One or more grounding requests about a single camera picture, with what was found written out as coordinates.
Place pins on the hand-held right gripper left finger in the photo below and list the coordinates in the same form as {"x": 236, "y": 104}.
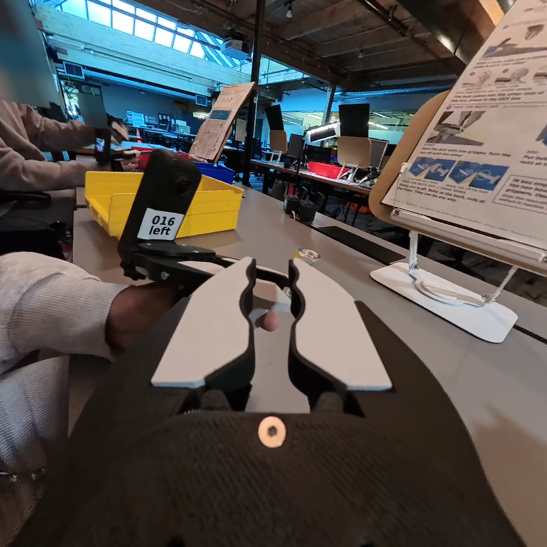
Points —
{"x": 205, "y": 333}

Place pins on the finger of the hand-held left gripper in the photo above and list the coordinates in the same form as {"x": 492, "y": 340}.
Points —
{"x": 273, "y": 277}
{"x": 269, "y": 299}

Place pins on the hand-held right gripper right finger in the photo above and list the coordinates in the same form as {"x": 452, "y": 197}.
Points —
{"x": 337, "y": 337}

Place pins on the silver hex bolt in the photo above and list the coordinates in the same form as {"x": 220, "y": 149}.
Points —
{"x": 308, "y": 255}

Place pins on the person's left forearm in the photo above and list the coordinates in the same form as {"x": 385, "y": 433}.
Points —
{"x": 51, "y": 307}

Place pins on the grey desk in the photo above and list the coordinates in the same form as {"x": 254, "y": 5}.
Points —
{"x": 265, "y": 230}

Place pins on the brown-edged office desk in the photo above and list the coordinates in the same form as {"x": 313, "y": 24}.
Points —
{"x": 290, "y": 169}

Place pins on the person's left hand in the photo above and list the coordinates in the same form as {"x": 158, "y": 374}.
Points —
{"x": 141, "y": 312}

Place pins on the yellow plastic bin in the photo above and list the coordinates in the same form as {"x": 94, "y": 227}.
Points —
{"x": 213, "y": 205}

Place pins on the black charger block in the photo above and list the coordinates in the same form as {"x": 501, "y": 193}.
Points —
{"x": 292, "y": 204}
{"x": 308, "y": 209}

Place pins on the blue plastic bin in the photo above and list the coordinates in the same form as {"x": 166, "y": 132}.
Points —
{"x": 218, "y": 173}

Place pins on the red plastic bin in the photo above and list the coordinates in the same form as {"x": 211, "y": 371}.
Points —
{"x": 139, "y": 151}
{"x": 324, "y": 168}

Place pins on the wooden board document stand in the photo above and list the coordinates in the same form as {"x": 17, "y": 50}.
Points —
{"x": 448, "y": 307}

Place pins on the black computer monitor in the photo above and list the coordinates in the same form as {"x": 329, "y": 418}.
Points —
{"x": 295, "y": 145}
{"x": 379, "y": 154}
{"x": 318, "y": 154}

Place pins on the brown board document stand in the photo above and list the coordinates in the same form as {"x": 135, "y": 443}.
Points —
{"x": 354, "y": 151}
{"x": 278, "y": 143}

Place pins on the cardboard document stand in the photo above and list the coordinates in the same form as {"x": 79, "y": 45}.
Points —
{"x": 222, "y": 119}

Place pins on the white light bar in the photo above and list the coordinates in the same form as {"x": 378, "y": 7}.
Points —
{"x": 322, "y": 131}

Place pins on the black office chair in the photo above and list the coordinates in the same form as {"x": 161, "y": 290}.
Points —
{"x": 25, "y": 196}

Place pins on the black upright panel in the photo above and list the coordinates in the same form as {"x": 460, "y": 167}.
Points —
{"x": 354, "y": 119}
{"x": 274, "y": 117}

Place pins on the person's grey sweatshirt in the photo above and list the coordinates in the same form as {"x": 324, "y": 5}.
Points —
{"x": 25, "y": 418}

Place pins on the black steel pole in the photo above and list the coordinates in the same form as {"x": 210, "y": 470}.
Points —
{"x": 255, "y": 64}

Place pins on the ceiling projector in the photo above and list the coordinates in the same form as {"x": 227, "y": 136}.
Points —
{"x": 235, "y": 46}

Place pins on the printed instruction sheet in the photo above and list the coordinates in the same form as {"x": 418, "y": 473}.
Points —
{"x": 491, "y": 128}

